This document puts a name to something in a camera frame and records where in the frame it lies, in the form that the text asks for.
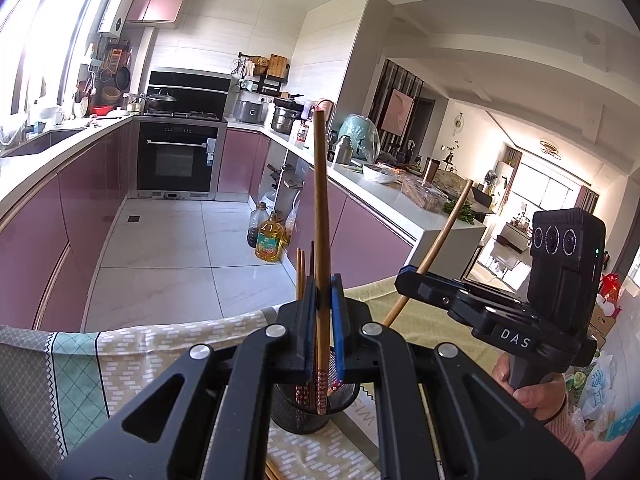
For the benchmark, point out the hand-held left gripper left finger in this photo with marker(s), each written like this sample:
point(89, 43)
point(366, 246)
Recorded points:
point(295, 340)

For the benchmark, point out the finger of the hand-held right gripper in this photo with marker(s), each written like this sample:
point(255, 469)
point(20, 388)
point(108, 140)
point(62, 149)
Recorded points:
point(411, 269)
point(430, 292)

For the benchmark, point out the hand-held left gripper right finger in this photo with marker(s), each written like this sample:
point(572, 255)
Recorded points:
point(350, 345)

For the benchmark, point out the floral-end bamboo chopstick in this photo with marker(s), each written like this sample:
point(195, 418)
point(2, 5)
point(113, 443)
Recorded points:
point(320, 185)
point(445, 230)

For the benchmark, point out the set of wooden chopsticks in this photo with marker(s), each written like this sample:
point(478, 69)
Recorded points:
point(300, 275)

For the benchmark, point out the black mesh utensil holder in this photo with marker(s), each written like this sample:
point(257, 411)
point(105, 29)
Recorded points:
point(290, 417)

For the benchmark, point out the person's right forearm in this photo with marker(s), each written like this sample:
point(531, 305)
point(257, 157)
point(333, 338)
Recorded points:
point(580, 440)

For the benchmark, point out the person's right hand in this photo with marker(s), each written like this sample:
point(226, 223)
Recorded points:
point(540, 397)

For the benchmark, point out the clear plastic container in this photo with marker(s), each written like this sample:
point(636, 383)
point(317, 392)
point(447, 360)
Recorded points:
point(425, 195)

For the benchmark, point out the green leafy vegetables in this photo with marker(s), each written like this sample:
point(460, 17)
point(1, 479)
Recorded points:
point(462, 211)

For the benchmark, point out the living room window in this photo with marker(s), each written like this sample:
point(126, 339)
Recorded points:
point(550, 190)

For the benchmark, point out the white bowl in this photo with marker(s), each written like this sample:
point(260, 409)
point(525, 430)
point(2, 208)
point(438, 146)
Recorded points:
point(380, 174)

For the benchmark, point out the yellow cooking oil bottle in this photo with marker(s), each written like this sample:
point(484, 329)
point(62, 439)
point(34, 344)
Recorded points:
point(269, 242)

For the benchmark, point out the brown tumbler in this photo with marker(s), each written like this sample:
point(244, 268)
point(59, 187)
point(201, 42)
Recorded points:
point(431, 170)

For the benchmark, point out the dark liquid plastic bottle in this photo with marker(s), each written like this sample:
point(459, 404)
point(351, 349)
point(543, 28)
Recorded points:
point(255, 230)

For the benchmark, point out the white printed plastic bag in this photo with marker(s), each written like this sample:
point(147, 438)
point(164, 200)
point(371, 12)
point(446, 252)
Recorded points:
point(597, 395)

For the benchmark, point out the stainless thermos bottle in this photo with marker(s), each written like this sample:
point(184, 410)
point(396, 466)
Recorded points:
point(343, 151)

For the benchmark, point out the teal plastic-covered appliance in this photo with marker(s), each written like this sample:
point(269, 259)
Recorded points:
point(361, 135)

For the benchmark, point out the patchwork printed tablecloth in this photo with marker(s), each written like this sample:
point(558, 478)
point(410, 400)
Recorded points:
point(150, 345)

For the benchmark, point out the pink kettle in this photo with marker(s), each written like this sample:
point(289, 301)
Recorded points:
point(326, 110)

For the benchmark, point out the stainless stockpot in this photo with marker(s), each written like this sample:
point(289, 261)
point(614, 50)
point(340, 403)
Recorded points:
point(285, 120)

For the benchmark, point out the black built-in oven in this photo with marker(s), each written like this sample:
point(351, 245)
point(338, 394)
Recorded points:
point(175, 157)

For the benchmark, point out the grey rice cooker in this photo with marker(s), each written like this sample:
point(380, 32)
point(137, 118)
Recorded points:
point(249, 111)

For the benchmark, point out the wooden cutting board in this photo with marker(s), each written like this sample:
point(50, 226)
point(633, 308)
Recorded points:
point(278, 65)

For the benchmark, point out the pink kitchen counter unit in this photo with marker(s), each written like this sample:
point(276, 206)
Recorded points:
point(75, 210)

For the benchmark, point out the black range hood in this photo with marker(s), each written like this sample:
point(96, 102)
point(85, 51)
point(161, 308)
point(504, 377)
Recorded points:
point(190, 87)

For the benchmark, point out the black wok with lid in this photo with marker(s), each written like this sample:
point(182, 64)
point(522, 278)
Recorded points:
point(161, 101)

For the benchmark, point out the red bowl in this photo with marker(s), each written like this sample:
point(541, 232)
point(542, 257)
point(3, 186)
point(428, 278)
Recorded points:
point(101, 110)

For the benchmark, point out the bamboo bowl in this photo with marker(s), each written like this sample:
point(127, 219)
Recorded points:
point(111, 96)

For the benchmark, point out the black frying pan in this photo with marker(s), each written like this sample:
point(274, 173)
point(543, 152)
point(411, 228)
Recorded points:
point(123, 77)

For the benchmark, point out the kitchen sink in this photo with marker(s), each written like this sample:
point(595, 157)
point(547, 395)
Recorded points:
point(45, 142)

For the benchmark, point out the orange grater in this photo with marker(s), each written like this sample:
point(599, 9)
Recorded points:
point(115, 57)

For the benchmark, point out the white water heater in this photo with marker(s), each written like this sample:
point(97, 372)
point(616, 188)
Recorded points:
point(117, 7)

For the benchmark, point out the kitchen window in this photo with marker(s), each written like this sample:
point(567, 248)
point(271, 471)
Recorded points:
point(30, 35)

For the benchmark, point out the wall clock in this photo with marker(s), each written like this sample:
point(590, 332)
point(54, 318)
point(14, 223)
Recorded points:
point(460, 124)

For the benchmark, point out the pink wall picture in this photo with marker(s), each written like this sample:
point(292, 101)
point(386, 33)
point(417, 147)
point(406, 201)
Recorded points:
point(397, 112)

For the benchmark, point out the striped wall panel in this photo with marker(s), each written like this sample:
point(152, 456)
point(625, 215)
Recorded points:
point(377, 90)

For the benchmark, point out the black wall rack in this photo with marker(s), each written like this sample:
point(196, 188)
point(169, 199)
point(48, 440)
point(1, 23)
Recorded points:
point(262, 82)

